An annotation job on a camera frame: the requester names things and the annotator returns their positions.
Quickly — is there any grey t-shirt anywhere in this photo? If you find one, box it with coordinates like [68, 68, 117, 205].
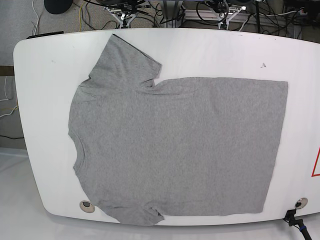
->
[68, 35, 289, 226]

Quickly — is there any black flat bar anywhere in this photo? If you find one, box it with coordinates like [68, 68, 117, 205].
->
[26, 31, 64, 40]

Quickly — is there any black round base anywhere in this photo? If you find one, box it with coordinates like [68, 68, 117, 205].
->
[44, 0, 73, 15]

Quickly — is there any yellow cable on floor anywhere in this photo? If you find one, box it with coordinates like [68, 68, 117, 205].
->
[78, 0, 86, 32]

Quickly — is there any black clamp with cable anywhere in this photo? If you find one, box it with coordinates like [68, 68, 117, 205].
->
[283, 209, 312, 240]

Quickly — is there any aluminium frame rail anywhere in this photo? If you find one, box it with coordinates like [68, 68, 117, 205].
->
[184, 9, 306, 26]

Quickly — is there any white cable on floor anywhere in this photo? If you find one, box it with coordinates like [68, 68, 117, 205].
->
[31, 0, 41, 36]

